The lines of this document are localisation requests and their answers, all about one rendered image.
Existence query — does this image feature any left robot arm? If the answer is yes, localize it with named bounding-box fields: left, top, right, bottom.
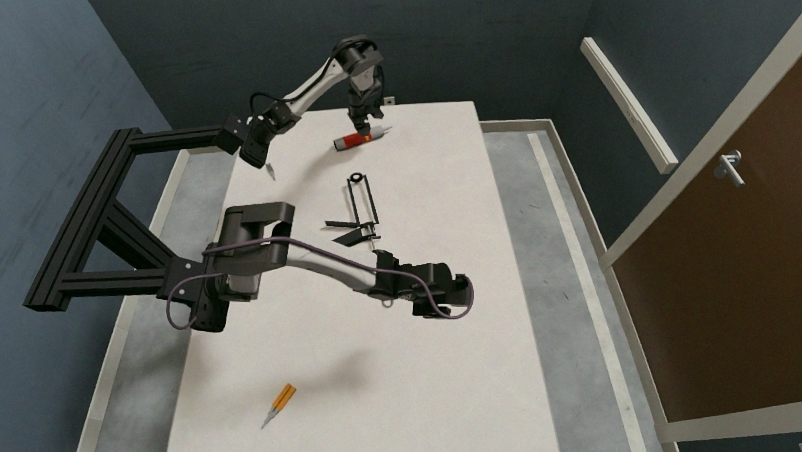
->
left=243, top=43, right=384, bottom=164

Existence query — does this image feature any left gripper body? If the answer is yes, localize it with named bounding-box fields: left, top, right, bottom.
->
left=347, top=104, right=371, bottom=137

